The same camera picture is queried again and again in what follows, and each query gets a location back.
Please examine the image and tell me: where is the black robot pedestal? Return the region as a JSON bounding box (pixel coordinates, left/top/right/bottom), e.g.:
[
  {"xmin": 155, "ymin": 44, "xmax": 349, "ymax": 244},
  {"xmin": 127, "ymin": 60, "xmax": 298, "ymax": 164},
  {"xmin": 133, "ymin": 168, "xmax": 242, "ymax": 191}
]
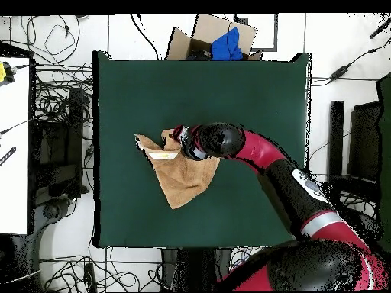
[{"xmin": 160, "ymin": 247, "xmax": 234, "ymax": 292}]

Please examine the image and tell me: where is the black power adapter with cable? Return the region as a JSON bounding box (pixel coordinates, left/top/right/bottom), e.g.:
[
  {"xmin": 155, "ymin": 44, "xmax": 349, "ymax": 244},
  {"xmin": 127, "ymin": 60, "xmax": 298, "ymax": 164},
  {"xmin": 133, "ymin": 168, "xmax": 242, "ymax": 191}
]
[{"xmin": 310, "ymin": 39, "xmax": 391, "ymax": 88}]

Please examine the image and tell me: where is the dark green table cloth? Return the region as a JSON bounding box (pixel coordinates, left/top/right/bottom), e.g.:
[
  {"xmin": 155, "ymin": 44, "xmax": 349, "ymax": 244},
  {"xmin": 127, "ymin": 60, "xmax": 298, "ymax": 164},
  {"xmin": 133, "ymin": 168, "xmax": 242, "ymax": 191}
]
[{"xmin": 92, "ymin": 50, "xmax": 312, "ymax": 249}]

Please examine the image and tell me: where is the blue cloth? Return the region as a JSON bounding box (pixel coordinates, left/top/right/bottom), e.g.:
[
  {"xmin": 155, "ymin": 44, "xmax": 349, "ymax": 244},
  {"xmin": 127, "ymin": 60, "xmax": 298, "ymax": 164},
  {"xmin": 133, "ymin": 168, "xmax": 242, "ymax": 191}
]
[{"xmin": 211, "ymin": 27, "xmax": 244, "ymax": 61}]

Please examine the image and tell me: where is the black equipment stand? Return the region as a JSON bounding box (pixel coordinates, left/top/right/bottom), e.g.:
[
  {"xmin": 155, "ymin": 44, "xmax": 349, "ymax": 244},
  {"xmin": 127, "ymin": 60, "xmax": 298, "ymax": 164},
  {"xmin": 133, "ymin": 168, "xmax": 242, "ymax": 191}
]
[
  {"xmin": 325, "ymin": 100, "xmax": 383, "ymax": 208},
  {"xmin": 30, "ymin": 86, "xmax": 89, "ymax": 199}
]

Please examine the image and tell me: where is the grey looped cable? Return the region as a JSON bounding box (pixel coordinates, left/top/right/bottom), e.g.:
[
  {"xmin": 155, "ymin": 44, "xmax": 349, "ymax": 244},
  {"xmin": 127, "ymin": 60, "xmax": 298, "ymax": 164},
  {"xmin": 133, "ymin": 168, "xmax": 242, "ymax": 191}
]
[{"xmin": 27, "ymin": 14, "xmax": 81, "ymax": 65}]

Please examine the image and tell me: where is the brown cardboard box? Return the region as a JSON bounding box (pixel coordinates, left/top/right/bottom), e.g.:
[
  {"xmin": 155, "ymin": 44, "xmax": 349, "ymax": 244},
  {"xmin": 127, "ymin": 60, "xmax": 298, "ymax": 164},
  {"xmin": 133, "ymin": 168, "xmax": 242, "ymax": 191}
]
[{"xmin": 164, "ymin": 13, "xmax": 263, "ymax": 61}]

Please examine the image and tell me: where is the white desk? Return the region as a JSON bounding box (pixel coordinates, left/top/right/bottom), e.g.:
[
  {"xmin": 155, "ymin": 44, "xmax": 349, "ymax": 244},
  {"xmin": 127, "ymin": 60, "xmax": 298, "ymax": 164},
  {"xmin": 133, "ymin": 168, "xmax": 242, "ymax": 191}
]
[{"xmin": 0, "ymin": 56, "xmax": 31, "ymax": 236}]

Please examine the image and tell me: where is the black cable tangle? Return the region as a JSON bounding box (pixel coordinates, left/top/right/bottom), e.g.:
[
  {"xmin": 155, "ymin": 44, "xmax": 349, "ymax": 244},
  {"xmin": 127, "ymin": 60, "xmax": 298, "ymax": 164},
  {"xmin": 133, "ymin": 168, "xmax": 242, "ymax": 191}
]
[
  {"xmin": 228, "ymin": 173, "xmax": 380, "ymax": 272},
  {"xmin": 30, "ymin": 60, "xmax": 94, "ymax": 129},
  {"xmin": 39, "ymin": 246, "xmax": 163, "ymax": 292}
]

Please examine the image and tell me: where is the orange terry towel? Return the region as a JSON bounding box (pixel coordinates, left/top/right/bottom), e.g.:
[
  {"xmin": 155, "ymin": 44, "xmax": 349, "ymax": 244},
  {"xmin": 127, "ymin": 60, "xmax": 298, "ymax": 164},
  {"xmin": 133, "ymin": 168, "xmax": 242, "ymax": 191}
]
[{"xmin": 133, "ymin": 128, "xmax": 221, "ymax": 211}]

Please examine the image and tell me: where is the yellow and black device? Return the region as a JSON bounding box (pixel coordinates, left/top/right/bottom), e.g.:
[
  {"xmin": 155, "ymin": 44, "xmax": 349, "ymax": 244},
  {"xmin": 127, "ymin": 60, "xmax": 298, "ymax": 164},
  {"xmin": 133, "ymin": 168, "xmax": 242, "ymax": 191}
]
[{"xmin": 0, "ymin": 60, "xmax": 15, "ymax": 88}]

